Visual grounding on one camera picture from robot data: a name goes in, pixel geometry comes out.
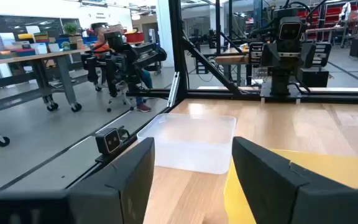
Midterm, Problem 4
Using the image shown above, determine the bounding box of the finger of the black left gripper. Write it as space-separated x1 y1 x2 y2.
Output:
261 42 282 67
300 42 317 67

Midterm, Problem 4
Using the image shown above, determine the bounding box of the white office chair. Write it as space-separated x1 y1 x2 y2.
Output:
105 82 136 113

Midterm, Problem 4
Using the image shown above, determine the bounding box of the red storage bin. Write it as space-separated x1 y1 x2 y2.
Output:
124 31 145 44

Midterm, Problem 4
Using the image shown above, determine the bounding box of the black aluminium table frame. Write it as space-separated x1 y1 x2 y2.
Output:
0 0 358 191

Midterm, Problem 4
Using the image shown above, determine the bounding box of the grey wheeled workbench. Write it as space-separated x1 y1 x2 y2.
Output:
0 48 84 148

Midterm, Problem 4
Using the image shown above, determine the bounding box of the black box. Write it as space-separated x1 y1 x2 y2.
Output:
300 67 330 88

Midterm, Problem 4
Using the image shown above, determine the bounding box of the red storage shelving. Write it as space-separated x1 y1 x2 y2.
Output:
296 3 358 41

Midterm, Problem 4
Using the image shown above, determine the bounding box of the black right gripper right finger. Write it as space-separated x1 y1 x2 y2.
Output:
232 136 358 224

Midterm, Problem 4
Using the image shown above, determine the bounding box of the person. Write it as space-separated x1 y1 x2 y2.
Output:
91 24 154 113

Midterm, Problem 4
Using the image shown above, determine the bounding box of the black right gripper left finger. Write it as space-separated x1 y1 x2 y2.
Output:
0 137 155 224

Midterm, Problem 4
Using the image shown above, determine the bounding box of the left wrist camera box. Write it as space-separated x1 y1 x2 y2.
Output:
277 16 305 42

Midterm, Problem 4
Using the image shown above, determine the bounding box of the green potted plant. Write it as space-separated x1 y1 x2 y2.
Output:
63 22 79 37

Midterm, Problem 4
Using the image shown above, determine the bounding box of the wooden work table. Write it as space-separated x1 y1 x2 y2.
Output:
213 46 250 87

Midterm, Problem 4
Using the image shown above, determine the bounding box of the clear plastic bin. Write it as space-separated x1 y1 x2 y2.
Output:
136 113 237 175

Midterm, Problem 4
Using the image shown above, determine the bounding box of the yellow plastic bin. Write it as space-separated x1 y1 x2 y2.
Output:
223 148 358 224

